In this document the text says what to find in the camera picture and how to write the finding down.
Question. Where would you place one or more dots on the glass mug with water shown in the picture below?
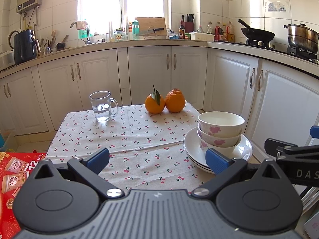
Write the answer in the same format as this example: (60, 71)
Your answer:
(99, 114)

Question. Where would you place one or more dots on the glass jar with lid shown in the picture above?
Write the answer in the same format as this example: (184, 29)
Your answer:
(119, 36)

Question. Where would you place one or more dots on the orange with leaf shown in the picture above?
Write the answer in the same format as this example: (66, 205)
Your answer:
(153, 104)

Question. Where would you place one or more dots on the cooking oil bottle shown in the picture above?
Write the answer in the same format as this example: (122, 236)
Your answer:
(231, 34)

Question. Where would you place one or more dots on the white floral plate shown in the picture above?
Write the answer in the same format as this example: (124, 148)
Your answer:
(197, 163)
(192, 142)
(205, 170)

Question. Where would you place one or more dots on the gas stove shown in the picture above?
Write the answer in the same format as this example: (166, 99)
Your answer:
(281, 48)

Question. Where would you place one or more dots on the metal sink faucet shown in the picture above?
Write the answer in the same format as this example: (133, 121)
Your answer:
(72, 24)

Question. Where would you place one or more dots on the utensil holder with utensils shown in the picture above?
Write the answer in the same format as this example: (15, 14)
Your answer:
(47, 48)

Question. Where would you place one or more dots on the bumpy orange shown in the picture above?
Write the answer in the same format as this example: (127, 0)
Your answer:
(175, 102)

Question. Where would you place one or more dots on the white kitchen cabinets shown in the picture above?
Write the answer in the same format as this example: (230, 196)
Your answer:
(99, 74)

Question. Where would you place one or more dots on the white rice cooker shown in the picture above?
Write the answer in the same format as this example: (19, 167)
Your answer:
(7, 58)

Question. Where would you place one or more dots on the small black pot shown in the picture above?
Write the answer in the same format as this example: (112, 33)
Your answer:
(61, 46)

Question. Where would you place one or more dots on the cherry print tablecloth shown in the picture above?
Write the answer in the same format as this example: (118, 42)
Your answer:
(137, 139)

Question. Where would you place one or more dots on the dark soy sauce bottle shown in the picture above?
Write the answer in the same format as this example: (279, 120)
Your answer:
(182, 32)

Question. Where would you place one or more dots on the white floral bowl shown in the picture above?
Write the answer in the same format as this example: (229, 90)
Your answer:
(203, 145)
(219, 129)
(216, 142)

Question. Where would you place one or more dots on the small clear bottle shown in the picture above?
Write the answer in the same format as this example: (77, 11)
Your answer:
(200, 29)

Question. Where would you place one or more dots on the steel cooking pot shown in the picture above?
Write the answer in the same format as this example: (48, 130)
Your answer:
(302, 38)

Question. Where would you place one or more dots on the wall sticker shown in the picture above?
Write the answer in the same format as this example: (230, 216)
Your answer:
(275, 6)

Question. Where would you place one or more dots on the tall clear bottle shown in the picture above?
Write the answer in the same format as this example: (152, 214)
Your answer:
(210, 28)

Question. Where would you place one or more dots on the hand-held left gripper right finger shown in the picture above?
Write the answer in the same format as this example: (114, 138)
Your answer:
(216, 160)

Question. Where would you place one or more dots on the teal water bottle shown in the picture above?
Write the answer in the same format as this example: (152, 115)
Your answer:
(135, 29)

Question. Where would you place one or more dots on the black wok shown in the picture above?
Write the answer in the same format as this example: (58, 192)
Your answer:
(259, 34)

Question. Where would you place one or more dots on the red label sauce bottle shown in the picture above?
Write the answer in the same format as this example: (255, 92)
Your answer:
(218, 33)

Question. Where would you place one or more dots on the white rectangular tray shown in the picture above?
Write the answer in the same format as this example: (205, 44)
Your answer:
(201, 36)

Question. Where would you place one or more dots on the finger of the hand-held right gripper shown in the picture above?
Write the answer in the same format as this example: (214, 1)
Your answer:
(315, 131)
(273, 145)

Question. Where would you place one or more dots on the green dish soap bottle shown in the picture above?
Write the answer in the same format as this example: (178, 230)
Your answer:
(84, 34)

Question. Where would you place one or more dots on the red printed carton box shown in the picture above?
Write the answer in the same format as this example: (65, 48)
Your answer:
(10, 179)

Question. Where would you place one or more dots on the pink rag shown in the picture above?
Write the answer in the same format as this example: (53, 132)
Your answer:
(81, 25)

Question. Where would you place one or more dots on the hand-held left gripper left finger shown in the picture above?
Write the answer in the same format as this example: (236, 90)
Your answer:
(99, 159)

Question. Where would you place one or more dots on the kitchen window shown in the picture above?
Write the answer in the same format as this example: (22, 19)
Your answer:
(104, 2)

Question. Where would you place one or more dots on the wooden cutting board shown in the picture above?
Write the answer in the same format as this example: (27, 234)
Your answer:
(149, 22)

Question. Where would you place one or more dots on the dark red knife block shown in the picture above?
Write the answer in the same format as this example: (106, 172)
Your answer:
(188, 27)

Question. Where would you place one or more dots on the black air fryer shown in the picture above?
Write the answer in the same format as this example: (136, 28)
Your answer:
(23, 49)

